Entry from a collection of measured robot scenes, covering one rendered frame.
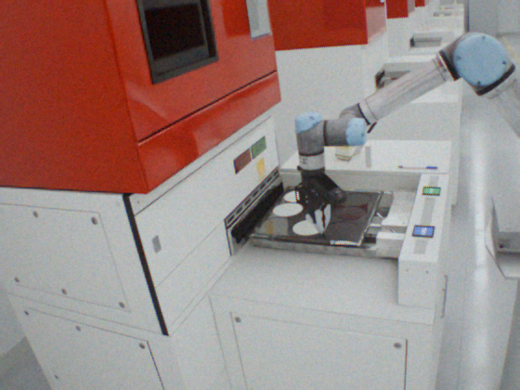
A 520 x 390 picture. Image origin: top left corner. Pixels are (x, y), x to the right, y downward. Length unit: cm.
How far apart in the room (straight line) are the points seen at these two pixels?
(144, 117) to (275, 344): 74
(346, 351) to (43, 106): 98
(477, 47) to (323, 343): 85
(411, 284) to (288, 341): 39
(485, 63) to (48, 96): 100
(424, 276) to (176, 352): 67
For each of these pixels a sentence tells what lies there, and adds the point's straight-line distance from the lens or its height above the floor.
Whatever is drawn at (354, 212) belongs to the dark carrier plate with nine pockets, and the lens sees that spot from 152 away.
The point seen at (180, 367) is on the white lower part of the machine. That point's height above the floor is 71.
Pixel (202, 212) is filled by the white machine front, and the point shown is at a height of 105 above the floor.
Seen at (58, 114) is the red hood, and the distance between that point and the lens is 111.
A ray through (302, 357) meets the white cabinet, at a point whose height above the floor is 63.
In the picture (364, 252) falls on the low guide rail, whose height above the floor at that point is 84.
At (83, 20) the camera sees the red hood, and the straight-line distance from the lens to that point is 99.
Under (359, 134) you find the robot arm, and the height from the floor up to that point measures 121.
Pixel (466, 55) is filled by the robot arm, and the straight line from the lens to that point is 117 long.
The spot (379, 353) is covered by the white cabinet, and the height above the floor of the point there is 70.
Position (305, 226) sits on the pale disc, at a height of 90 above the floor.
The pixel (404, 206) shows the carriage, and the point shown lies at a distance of 159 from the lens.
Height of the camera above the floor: 158
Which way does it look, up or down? 23 degrees down
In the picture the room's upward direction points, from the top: 9 degrees counter-clockwise
